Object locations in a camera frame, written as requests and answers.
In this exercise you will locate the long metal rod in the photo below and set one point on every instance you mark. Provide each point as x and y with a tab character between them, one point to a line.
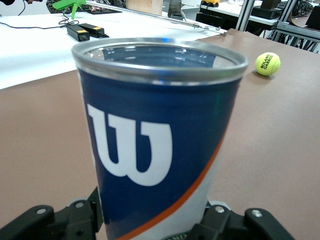
162	17

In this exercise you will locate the green plastic tool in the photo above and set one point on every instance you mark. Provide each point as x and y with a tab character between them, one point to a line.
62	4

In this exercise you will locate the cardboard box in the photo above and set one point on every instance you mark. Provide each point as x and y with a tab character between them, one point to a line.
143	6

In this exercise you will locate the grey cylinder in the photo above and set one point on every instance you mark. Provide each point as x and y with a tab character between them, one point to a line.
176	7

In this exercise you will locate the yellow toy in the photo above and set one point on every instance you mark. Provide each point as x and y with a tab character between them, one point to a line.
211	2

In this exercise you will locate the blue white tennis ball can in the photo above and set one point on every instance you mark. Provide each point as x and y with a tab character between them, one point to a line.
150	125

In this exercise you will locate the black power adapter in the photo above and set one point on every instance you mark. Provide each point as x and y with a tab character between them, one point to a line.
96	30
77	32

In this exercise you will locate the aluminium upright profile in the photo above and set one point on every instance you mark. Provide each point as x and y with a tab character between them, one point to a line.
246	15

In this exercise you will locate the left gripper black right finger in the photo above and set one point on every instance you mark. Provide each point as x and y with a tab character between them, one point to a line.
237	227

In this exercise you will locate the brown table mat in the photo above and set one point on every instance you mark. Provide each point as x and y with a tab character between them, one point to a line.
37	150

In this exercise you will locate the white background desk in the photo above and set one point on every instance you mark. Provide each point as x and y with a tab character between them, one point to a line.
225	11

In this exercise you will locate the aluminium frame rail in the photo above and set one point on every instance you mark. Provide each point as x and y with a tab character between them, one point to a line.
297	28

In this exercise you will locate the black device box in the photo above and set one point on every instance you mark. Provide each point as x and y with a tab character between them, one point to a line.
265	12

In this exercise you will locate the yellow printed tennis ball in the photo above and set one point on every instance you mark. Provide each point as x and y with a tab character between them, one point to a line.
267	63

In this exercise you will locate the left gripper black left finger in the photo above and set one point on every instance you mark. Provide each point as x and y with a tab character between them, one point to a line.
50	225

